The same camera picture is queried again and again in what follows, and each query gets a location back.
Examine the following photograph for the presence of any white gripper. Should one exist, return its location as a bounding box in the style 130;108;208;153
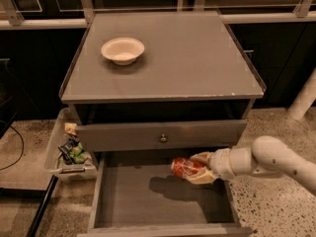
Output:
187;148;235;185

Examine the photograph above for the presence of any red coke can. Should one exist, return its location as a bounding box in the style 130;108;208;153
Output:
171;157;205;179

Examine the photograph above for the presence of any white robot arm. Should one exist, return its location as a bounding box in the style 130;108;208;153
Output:
187;135;316;195

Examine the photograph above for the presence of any grey top drawer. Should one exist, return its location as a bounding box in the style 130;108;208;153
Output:
76;119;247;152

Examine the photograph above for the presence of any brass drawer knob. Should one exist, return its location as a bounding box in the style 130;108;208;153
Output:
160;134;168;143

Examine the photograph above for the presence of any open grey middle drawer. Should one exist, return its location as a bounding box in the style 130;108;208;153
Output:
78;149;252;237

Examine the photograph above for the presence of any grey drawer cabinet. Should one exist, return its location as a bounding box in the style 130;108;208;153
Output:
58;11;267;163

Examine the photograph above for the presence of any green snack bag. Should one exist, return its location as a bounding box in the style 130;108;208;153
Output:
58;138;88;165

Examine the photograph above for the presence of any tan snack packet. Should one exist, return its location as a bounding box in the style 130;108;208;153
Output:
64;122;76;136

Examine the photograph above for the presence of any white paper bowl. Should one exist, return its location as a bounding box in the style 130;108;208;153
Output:
101;38;145;66

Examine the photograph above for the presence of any metal railing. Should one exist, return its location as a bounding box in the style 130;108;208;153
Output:
0;0;316;30

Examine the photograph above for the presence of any black floor frame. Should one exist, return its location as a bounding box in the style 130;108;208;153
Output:
0;176;58;237

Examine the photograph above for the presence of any black floor cable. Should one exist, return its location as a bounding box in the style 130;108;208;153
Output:
0;120;25;172

